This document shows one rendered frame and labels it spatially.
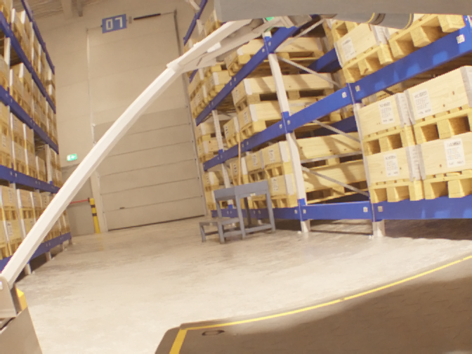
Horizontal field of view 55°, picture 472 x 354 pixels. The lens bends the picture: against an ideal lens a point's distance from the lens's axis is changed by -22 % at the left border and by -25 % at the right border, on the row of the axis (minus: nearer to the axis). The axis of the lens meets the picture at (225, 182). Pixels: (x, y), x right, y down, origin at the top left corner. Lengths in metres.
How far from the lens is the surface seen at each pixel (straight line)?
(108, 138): 1.32
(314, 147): 6.15
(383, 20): 1.19
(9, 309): 1.36
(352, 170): 6.32
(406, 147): 3.33
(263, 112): 6.95
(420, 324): 0.57
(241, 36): 1.39
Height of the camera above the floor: 0.54
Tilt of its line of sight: 1 degrees up
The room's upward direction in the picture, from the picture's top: 10 degrees counter-clockwise
